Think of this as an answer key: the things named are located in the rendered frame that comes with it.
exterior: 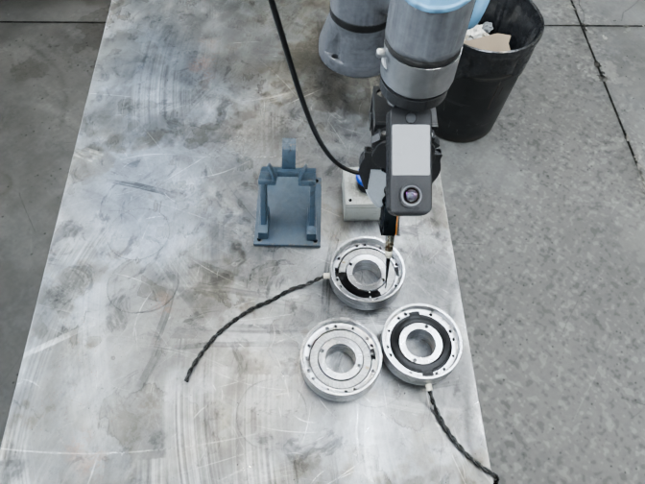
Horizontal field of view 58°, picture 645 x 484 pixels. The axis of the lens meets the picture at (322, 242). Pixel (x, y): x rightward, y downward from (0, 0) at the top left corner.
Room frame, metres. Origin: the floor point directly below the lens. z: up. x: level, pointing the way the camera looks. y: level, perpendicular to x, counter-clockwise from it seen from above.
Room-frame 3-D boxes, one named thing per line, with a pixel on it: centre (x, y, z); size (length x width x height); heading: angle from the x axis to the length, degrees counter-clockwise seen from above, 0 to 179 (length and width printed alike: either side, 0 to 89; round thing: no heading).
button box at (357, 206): (0.54, -0.06, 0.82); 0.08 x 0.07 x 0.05; 5
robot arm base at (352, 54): (0.89, -0.05, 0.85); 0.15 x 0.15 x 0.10
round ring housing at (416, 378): (0.29, -0.14, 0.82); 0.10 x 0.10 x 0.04
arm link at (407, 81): (0.46, -0.08, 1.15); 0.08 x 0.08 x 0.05
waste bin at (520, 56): (1.53, -0.46, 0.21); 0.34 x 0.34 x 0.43
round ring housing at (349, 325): (0.27, -0.03, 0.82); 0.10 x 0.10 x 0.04
